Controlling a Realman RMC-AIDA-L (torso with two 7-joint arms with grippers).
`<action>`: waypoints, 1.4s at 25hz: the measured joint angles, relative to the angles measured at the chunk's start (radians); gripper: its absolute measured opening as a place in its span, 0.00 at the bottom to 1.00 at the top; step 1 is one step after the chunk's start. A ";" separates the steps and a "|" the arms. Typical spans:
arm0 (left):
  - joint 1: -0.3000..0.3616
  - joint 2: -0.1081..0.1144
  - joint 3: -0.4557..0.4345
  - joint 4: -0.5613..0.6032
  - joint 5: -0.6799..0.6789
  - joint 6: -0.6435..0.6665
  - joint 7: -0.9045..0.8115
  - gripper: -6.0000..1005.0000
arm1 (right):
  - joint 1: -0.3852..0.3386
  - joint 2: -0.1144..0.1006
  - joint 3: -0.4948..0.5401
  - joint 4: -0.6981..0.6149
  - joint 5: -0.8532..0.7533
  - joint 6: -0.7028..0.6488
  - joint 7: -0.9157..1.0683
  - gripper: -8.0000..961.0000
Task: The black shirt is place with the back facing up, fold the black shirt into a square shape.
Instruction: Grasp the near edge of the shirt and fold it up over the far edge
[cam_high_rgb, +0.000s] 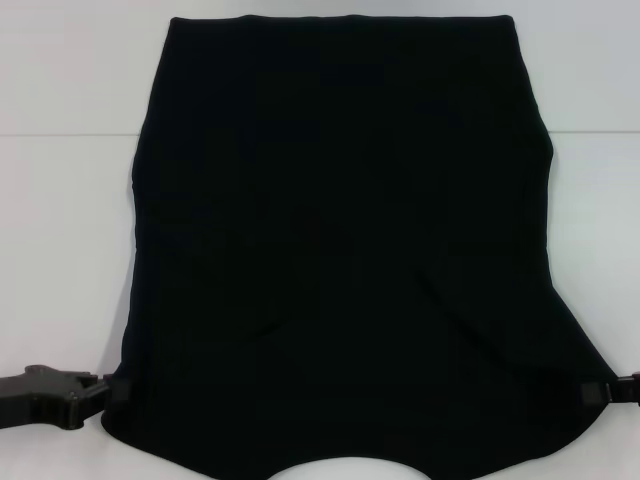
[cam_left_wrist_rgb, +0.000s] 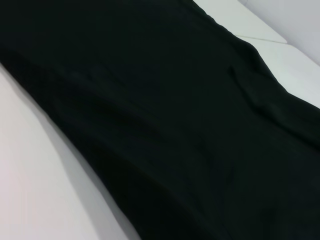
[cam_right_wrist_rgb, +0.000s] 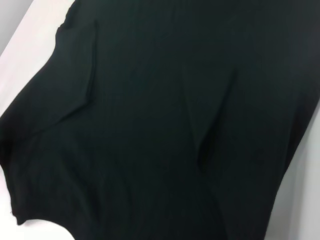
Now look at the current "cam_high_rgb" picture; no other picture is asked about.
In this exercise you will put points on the black shirt with white print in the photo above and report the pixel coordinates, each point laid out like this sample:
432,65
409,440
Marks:
350,200

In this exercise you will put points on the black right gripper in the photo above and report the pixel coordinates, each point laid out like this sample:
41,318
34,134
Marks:
631,389

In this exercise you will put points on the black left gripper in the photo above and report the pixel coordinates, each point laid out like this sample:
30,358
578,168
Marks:
40,395

